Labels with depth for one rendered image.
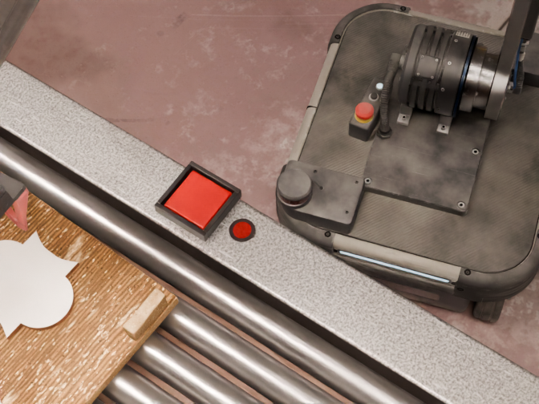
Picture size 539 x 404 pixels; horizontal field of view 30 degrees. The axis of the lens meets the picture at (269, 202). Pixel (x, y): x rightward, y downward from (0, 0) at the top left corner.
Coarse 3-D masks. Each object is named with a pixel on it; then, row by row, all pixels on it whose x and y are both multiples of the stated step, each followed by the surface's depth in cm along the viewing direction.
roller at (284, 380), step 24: (192, 312) 116; (192, 336) 115; (216, 336) 114; (240, 336) 115; (216, 360) 114; (240, 360) 113; (264, 360) 113; (264, 384) 112; (288, 384) 111; (312, 384) 112
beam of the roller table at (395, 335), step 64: (0, 128) 130; (64, 128) 129; (128, 192) 124; (192, 256) 123; (256, 256) 119; (320, 256) 119; (320, 320) 115; (384, 320) 115; (448, 384) 111; (512, 384) 111
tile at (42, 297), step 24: (0, 240) 118; (0, 264) 117; (24, 264) 117; (48, 264) 116; (72, 264) 116; (0, 288) 115; (24, 288) 115; (48, 288) 115; (72, 288) 115; (0, 312) 114; (24, 312) 114; (48, 312) 113
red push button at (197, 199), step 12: (192, 180) 123; (204, 180) 123; (180, 192) 122; (192, 192) 122; (204, 192) 122; (216, 192) 122; (228, 192) 122; (168, 204) 121; (180, 204) 121; (192, 204) 121; (204, 204) 121; (216, 204) 121; (192, 216) 121; (204, 216) 120; (204, 228) 120
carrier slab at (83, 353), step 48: (48, 240) 119; (96, 240) 119; (96, 288) 116; (144, 288) 115; (0, 336) 113; (48, 336) 113; (96, 336) 113; (144, 336) 113; (0, 384) 110; (48, 384) 110; (96, 384) 110
